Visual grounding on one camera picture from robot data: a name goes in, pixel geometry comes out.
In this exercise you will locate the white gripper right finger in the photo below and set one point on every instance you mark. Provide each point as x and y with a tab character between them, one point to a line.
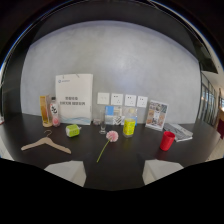
158	168

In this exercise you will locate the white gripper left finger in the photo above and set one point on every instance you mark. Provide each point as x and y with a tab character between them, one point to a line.
68	170

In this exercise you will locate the short clear glass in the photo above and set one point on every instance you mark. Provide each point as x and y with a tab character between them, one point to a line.
96	119

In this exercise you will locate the red plastic cup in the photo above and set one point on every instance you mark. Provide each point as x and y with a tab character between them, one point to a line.
167	140

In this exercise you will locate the wooden clothes hanger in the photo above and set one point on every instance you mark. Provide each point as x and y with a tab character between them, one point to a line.
46	142

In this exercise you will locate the green and white cube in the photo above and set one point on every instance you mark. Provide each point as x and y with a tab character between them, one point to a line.
72	130

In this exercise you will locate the yellow drink bottle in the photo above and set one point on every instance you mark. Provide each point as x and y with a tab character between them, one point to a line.
129	124

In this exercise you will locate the pink artificial flower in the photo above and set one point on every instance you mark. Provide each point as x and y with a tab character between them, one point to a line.
111	137

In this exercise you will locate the small bottle with pink cap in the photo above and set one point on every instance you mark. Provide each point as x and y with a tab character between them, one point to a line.
55	114

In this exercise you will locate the tall yellow box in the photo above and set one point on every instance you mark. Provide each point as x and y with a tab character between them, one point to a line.
44	111

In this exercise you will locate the blue patterned box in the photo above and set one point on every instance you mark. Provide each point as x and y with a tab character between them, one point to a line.
113	115

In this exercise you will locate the white paper shopping bag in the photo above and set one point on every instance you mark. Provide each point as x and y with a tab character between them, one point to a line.
74	99

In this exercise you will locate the white wall socket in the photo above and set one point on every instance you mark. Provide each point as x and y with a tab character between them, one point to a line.
117	99
142	101
130	100

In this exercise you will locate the white wall switch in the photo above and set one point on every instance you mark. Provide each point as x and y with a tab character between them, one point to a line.
103	98

